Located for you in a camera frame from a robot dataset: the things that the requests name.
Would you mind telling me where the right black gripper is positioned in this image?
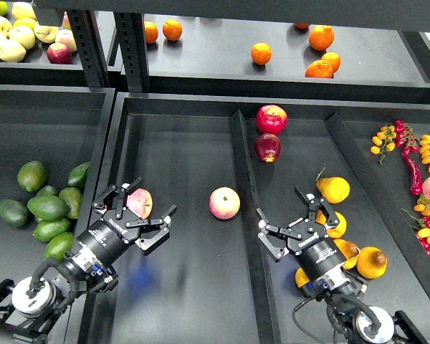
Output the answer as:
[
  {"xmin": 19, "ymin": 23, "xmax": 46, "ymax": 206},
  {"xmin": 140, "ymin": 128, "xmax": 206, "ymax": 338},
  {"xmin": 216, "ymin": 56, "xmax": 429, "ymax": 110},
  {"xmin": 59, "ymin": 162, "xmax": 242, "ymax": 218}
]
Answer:
[{"xmin": 256, "ymin": 186, "xmax": 348, "ymax": 284}]

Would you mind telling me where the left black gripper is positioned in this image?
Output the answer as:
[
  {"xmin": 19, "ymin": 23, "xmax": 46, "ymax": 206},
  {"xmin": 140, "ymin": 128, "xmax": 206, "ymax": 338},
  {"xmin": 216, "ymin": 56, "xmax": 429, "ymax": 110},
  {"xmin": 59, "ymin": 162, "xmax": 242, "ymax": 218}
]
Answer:
[{"xmin": 76, "ymin": 177, "xmax": 177, "ymax": 267}]

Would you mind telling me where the yellow pear with stem up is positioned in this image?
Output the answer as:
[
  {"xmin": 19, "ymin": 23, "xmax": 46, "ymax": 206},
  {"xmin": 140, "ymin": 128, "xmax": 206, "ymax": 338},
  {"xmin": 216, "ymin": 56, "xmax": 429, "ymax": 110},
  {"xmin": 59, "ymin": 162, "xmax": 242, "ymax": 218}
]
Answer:
[{"xmin": 295, "ymin": 267, "xmax": 310, "ymax": 288}]

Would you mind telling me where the dark green avocado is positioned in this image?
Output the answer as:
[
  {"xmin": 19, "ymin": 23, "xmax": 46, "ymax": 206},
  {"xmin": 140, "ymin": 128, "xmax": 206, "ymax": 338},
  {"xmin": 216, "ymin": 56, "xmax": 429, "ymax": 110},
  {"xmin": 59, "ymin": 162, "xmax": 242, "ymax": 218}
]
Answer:
[{"xmin": 27, "ymin": 195, "xmax": 69, "ymax": 221}]

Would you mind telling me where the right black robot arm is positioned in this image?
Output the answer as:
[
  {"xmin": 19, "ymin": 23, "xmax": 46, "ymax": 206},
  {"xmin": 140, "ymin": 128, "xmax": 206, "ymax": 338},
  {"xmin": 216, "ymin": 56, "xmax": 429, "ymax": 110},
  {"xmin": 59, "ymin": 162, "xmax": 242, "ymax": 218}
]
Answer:
[{"xmin": 257, "ymin": 190, "xmax": 426, "ymax": 343}]

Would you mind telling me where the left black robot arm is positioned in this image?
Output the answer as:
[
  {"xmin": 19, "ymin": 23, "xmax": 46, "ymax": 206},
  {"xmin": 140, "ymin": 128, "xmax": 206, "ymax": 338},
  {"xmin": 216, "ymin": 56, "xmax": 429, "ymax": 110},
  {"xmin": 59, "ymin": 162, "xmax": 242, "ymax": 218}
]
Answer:
[{"xmin": 0, "ymin": 178, "xmax": 177, "ymax": 343}]

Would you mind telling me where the yellow pear middle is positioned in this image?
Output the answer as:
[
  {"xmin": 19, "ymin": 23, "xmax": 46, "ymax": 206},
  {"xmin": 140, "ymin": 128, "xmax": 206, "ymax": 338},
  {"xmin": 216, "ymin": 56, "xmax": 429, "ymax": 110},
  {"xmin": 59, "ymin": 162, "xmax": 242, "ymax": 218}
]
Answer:
[{"xmin": 315, "ymin": 211, "xmax": 347, "ymax": 239}]

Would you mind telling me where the yellow pear upper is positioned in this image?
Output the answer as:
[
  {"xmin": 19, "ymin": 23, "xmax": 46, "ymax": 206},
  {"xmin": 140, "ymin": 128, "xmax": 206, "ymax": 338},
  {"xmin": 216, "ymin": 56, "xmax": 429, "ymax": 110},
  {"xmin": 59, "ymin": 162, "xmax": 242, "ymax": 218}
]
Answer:
[{"xmin": 315, "ymin": 168, "xmax": 350, "ymax": 204}]

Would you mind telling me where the green avocado right of pile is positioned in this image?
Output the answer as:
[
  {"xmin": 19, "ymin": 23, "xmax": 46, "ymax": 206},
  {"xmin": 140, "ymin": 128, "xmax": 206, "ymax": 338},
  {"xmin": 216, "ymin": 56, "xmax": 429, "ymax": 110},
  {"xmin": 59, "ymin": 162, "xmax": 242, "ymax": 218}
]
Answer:
[{"xmin": 59, "ymin": 187, "xmax": 83, "ymax": 219}]

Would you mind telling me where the yellow pear left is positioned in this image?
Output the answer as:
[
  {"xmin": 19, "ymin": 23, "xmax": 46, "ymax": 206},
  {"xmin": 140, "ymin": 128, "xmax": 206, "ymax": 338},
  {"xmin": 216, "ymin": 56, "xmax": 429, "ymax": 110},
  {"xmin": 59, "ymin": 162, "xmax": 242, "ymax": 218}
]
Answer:
[{"xmin": 333, "ymin": 239, "xmax": 360, "ymax": 270}]

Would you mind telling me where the bright green avocado lowest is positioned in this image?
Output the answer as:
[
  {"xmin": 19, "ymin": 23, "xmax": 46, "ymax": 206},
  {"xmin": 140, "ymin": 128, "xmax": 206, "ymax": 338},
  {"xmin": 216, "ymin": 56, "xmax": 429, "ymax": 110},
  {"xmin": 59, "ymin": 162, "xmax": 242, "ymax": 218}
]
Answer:
[{"xmin": 44, "ymin": 232, "xmax": 74, "ymax": 261}]

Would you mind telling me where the bright green avocado centre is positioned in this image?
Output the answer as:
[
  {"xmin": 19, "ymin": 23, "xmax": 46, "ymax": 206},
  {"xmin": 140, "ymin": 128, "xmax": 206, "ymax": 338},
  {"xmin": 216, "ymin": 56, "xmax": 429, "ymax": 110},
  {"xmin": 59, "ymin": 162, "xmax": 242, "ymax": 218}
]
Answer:
[{"xmin": 33, "ymin": 218, "xmax": 72, "ymax": 242}]

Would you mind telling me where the green avocado middle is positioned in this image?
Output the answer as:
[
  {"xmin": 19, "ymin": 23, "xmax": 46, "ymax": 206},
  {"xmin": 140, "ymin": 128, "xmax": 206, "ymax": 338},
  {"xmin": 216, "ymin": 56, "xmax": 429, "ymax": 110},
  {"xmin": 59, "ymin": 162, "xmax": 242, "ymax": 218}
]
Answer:
[{"xmin": 36, "ymin": 185, "xmax": 59, "ymax": 197}]

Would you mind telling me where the yellow pear lower right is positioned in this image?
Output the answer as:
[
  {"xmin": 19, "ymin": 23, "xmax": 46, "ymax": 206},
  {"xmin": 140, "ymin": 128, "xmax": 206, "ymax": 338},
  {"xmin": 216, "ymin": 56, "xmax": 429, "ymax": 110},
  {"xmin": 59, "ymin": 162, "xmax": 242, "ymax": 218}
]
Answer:
[{"xmin": 356, "ymin": 247, "xmax": 388, "ymax": 280}]

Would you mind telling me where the dark avocado far left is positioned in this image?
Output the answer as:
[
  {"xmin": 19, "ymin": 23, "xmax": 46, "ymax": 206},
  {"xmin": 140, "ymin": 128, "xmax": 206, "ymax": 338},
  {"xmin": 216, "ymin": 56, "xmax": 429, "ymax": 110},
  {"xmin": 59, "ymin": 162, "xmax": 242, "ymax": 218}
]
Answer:
[{"xmin": 0, "ymin": 199, "xmax": 30, "ymax": 227}]

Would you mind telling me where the pink apple left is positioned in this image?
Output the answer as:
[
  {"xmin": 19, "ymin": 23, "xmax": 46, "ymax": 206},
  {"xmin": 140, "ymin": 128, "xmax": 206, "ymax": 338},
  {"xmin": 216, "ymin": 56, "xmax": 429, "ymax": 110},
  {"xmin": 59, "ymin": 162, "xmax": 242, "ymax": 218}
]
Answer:
[{"xmin": 126, "ymin": 188, "xmax": 153, "ymax": 219}]

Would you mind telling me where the pink apple centre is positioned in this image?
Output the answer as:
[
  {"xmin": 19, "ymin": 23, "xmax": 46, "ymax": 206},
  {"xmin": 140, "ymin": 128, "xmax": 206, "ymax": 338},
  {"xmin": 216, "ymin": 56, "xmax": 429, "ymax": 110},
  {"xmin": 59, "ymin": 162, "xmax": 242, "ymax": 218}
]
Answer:
[{"xmin": 209, "ymin": 187, "xmax": 240, "ymax": 220}]

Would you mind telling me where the black tray divider left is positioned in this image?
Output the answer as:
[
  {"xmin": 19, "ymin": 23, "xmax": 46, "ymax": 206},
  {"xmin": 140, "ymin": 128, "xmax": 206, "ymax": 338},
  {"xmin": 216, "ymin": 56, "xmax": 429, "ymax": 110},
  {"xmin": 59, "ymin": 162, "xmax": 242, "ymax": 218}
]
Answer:
[{"xmin": 229, "ymin": 109, "xmax": 281, "ymax": 343}]

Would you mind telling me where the black tray divider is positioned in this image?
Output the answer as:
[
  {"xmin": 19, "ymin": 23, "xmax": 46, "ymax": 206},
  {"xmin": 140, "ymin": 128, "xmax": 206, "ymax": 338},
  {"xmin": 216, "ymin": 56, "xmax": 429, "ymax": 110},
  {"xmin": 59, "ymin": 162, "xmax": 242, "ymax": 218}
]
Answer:
[
  {"xmin": 229, "ymin": 109, "xmax": 281, "ymax": 343},
  {"xmin": 325, "ymin": 113, "xmax": 430, "ymax": 298}
]

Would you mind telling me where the dark red apple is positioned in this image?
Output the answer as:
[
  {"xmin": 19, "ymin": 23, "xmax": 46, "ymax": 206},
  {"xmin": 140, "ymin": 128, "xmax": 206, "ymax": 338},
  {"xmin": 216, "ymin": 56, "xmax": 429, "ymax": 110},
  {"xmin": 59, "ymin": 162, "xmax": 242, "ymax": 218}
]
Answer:
[{"xmin": 254, "ymin": 133, "xmax": 282, "ymax": 163}]

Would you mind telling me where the black centre tray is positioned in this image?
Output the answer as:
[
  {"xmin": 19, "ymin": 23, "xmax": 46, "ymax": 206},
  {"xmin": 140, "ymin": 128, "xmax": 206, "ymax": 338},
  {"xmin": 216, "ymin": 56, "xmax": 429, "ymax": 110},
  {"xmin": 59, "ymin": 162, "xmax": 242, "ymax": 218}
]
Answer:
[{"xmin": 78, "ymin": 93, "xmax": 430, "ymax": 343}]

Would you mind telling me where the black tray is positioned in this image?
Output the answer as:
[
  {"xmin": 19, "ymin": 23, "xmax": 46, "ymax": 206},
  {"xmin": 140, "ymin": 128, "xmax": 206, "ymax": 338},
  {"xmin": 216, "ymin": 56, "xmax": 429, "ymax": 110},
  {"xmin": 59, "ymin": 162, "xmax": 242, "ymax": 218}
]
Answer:
[
  {"xmin": 78, "ymin": 93, "xmax": 430, "ymax": 343},
  {"xmin": 0, "ymin": 85, "xmax": 115, "ymax": 282}
]

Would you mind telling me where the bright red apple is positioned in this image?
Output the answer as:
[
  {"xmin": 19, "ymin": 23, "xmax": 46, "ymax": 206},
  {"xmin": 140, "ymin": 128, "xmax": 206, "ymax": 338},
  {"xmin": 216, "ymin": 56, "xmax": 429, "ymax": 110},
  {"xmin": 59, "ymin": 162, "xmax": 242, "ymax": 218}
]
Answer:
[{"xmin": 256, "ymin": 105, "xmax": 288, "ymax": 135}]

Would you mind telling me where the black tray divider right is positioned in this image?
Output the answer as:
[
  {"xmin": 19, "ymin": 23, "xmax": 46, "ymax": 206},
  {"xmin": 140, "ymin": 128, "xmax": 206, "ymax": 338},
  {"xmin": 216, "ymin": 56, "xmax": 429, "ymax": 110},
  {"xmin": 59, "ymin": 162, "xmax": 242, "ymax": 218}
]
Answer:
[{"xmin": 325, "ymin": 113, "xmax": 430, "ymax": 298}]

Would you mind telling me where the black left tray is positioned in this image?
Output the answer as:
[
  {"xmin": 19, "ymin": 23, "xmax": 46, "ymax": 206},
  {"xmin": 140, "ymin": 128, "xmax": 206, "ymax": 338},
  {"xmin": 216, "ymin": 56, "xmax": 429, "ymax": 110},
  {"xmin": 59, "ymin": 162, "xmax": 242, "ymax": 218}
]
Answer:
[{"xmin": 0, "ymin": 85, "xmax": 115, "ymax": 282}]

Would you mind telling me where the orange cherry tomato vine left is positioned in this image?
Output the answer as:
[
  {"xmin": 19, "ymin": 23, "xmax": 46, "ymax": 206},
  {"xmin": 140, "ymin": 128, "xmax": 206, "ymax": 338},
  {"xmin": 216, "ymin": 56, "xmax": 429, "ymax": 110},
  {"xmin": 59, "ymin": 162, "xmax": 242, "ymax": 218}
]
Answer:
[{"xmin": 370, "ymin": 125, "xmax": 396, "ymax": 165}]

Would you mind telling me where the red chili pepper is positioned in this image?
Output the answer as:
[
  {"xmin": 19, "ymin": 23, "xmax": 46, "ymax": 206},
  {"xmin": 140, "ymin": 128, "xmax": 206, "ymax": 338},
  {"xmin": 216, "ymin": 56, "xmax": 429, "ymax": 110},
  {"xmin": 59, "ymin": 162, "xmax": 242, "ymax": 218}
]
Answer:
[{"xmin": 402, "ymin": 146, "xmax": 423, "ymax": 196}]

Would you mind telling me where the mixed cherry tomato bunch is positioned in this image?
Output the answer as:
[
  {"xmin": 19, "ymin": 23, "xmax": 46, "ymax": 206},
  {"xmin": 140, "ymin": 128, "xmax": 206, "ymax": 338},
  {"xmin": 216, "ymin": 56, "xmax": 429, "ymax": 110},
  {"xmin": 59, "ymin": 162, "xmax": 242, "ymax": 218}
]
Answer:
[{"xmin": 402, "ymin": 194, "xmax": 430, "ymax": 256}]

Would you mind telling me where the red cherry tomato vine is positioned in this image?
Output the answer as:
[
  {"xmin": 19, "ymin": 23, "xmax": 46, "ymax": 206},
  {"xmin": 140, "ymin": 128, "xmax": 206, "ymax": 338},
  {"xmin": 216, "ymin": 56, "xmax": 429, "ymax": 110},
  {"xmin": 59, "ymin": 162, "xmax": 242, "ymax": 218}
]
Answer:
[{"xmin": 394, "ymin": 120, "xmax": 419, "ymax": 156}]

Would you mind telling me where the orange on shelf front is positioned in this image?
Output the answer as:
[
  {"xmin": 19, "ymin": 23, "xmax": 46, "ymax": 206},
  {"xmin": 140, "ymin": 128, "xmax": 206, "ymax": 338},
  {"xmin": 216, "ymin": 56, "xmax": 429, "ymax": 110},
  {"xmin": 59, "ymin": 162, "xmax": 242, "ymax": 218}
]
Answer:
[{"xmin": 305, "ymin": 59, "xmax": 333, "ymax": 78}]

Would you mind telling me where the orange on shelf right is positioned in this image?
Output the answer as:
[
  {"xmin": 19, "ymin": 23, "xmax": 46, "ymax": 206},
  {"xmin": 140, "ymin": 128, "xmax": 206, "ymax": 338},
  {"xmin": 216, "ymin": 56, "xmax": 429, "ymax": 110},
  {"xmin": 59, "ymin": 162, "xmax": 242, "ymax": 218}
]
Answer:
[{"xmin": 321, "ymin": 52, "xmax": 341, "ymax": 73}]

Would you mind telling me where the black upper shelf right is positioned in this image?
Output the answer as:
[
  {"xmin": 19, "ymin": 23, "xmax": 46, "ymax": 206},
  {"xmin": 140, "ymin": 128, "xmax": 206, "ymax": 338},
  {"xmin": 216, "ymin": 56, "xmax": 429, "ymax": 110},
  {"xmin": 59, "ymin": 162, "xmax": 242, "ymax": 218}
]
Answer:
[{"xmin": 146, "ymin": 16, "xmax": 430, "ymax": 104}]

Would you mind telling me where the black shelf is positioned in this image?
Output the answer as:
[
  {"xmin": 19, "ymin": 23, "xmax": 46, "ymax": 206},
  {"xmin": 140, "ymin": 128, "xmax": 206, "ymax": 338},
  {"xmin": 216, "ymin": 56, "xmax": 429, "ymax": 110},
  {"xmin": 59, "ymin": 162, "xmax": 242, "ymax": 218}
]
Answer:
[
  {"xmin": 0, "ymin": 9, "xmax": 118, "ymax": 87},
  {"xmin": 146, "ymin": 16, "xmax": 430, "ymax": 104}
]

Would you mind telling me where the black upper shelf left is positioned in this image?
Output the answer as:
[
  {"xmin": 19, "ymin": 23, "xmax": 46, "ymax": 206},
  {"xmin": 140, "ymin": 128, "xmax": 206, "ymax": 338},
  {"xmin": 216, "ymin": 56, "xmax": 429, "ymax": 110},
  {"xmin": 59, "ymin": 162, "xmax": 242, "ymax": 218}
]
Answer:
[{"xmin": 0, "ymin": 9, "xmax": 118, "ymax": 87}]

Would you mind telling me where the green avocado by tray wall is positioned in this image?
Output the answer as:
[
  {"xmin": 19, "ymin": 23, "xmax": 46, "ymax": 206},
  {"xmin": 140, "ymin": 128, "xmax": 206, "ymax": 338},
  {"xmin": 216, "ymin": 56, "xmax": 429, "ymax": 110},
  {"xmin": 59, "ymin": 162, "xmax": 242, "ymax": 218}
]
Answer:
[{"xmin": 67, "ymin": 161, "xmax": 90, "ymax": 189}]

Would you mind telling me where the black shelf post left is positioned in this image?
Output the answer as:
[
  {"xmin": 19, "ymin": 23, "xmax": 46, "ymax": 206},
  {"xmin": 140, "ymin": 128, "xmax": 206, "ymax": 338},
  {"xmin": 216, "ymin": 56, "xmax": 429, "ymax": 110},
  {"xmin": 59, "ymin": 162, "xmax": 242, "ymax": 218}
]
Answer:
[{"xmin": 67, "ymin": 9, "xmax": 110, "ymax": 87}]

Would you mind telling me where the black shelf post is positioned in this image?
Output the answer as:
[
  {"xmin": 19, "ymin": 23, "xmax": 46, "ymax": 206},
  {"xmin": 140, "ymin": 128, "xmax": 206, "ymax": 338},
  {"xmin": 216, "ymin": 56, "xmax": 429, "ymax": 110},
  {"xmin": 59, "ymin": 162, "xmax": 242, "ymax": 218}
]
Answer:
[
  {"xmin": 67, "ymin": 9, "xmax": 110, "ymax": 87},
  {"xmin": 113, "ymin": 12, "xmax": 151, "ymax": 93}
]

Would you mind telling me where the black shelf post right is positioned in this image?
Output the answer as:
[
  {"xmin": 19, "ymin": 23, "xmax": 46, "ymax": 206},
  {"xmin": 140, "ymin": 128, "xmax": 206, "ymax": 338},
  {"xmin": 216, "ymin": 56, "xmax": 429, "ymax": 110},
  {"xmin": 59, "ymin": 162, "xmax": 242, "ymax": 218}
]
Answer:
[{"xmin": 113, "ymin": 12, "xmax": 151, "ymax": 93}]

